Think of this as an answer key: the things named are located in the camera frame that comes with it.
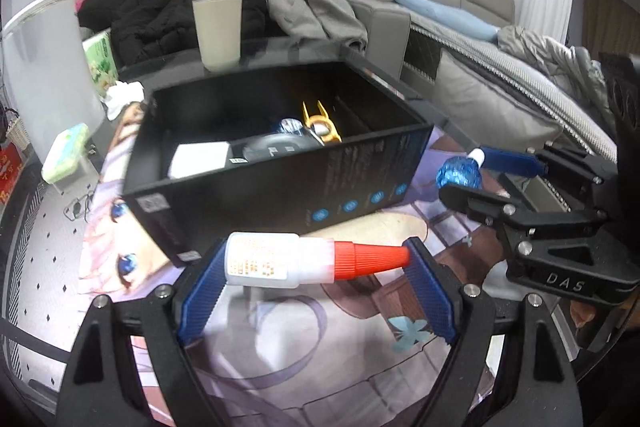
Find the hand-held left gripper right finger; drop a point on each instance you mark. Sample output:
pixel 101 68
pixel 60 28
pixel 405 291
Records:
pixel 432 292

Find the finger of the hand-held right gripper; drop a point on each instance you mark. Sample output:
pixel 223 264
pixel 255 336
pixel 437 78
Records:
pixel 530 227
pixel 510 162

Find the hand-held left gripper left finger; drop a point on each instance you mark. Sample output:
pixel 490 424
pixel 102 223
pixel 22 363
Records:
pixel 200 292

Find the blue foil bottle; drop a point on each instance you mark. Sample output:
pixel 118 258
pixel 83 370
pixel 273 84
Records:
pixel 457 172

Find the white glue bottle red cap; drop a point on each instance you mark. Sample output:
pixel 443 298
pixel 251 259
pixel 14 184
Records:
pixel 270 259

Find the black cardboard box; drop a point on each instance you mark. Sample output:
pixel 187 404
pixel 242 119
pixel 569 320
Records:
pixel 280 192

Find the silver metal disc stand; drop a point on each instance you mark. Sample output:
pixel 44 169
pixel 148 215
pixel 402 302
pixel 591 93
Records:
pixel 272 147

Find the yellow plastic clip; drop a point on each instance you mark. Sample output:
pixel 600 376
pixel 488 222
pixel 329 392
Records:
pixel 322 127

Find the person's right hand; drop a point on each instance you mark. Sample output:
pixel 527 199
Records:
pixel 582 313

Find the grey cushion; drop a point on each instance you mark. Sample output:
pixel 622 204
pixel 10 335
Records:
pixel 485 107

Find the bed with grey quilt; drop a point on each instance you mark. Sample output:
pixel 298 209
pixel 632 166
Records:
pixel 565 107

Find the printed desk mat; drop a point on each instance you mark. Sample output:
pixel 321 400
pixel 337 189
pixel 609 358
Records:
pixel 350 322

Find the grey puffer jacket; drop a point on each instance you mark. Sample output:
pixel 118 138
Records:
pixel 550 62

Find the white charger adapter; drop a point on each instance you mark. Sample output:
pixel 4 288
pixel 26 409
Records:
pixel 200 159

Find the blue pillow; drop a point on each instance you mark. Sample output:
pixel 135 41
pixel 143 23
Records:
pixel 440 14

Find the green wet wipes box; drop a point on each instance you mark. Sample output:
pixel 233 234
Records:
pixel 65 152

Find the crumpled white tissue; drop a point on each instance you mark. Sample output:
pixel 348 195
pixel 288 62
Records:
pixel 122 99

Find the red paper bag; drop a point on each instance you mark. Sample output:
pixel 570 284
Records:
pixel 9 172

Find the wicker basket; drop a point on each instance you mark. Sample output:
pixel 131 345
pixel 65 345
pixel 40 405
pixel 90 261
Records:
pixel 16 133

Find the green tissue pack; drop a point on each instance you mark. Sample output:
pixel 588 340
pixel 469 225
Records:
pixel 102 64

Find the grey hoodie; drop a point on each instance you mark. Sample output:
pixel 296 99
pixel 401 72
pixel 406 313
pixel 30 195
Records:
pixel 315 9

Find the beige cup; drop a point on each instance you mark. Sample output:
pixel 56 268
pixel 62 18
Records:
pixel 217 32

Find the tall white canister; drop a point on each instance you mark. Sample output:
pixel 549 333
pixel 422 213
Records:
pixel 45 67

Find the black jacket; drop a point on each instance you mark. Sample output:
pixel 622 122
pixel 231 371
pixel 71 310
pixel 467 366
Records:
pixel 155 22

